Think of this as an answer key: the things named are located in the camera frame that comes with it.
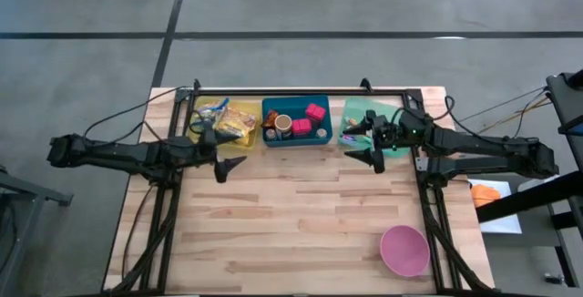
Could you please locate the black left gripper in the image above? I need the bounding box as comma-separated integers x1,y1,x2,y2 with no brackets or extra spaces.
193,128,249,184

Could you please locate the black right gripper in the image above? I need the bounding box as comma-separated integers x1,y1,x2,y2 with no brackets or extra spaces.
342,108,418,175

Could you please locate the light blue ramen packet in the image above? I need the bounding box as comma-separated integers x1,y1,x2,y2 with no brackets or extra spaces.
194,107,220,130

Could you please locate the blue soy sauce ramen packet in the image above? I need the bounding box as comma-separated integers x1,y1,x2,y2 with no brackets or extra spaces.
203,97,230,118

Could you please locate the brown taco seasoning packet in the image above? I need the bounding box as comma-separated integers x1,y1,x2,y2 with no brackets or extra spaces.
261,108,280,130

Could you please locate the teal plastic bin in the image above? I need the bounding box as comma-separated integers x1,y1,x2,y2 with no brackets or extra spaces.
337,96,414,159

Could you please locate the yellow plastic bin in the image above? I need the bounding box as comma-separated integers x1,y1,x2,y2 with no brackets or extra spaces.
188,95,263,149

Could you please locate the blue plastic bin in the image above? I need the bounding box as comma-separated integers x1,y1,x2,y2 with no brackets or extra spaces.
261,94,334,149

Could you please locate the pink bowl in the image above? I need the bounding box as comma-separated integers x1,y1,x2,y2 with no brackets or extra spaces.
379,224,432,278

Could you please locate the orange cloth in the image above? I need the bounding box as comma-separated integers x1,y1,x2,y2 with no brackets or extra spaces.
470,183,503,209

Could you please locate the white paper sheet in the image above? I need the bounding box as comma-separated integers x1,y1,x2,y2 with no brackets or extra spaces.
467,177,524,235

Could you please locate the white plastic container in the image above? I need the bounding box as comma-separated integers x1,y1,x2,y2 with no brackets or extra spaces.
517,176,547,193

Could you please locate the grey metal stand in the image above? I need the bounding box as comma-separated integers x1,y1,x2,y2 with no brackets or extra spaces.
0,165,74,297

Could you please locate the black equipment stand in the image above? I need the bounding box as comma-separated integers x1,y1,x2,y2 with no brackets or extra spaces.
473,69,583,297

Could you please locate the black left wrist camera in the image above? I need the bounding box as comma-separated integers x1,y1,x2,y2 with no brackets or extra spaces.
202,126,219,150

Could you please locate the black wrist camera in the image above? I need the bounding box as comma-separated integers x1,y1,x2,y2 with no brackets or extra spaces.
373,121,395,147
202,126,219,150

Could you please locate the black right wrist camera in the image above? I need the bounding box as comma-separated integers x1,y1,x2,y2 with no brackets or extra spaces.
373,121,395,147

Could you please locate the black table rig frame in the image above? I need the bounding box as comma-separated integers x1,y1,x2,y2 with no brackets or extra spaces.
103,77,500,297

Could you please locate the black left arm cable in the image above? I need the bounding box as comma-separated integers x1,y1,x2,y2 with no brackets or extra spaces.
81,85,197,146

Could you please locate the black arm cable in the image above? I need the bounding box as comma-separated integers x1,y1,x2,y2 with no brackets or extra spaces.
444,86,555,152
81,85,197,146

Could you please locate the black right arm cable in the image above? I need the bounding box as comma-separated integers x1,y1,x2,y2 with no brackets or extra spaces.
444,86,555,152

